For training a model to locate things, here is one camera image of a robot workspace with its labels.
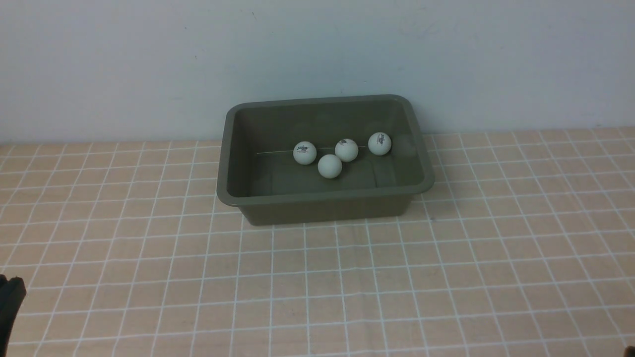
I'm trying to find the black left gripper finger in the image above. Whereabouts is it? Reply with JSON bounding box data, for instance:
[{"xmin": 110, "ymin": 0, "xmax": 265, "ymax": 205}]
[{"xmin": 0, "ymin": 274, "xmax": 27, "ymax": 353}]

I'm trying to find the plain white ping-pong ball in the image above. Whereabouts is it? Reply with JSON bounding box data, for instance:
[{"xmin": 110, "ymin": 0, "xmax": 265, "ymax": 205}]
[{"xmin": 317, "ymin": 154, "xmax": 343, "ymax": 179}]

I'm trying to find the white ping-pong ball with logo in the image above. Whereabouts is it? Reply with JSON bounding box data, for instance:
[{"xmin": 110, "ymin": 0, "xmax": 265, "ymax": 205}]
[{"xmin": 335, "ymin": 138, "xmax": 359, "ymax": 163}]

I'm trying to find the olive green plastic bin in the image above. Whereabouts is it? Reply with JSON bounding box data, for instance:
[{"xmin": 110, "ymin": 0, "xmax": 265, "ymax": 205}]
[{"xmin": 216, "ymin": 94, "xmax": 435, "ymax": 226}]

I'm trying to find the orange checkered tablecloth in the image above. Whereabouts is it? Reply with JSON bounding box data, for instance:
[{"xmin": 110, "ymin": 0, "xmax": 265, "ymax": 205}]
[{"xmin": 0, "ymin": 127, "xmax": 635, "ymax": 357}]

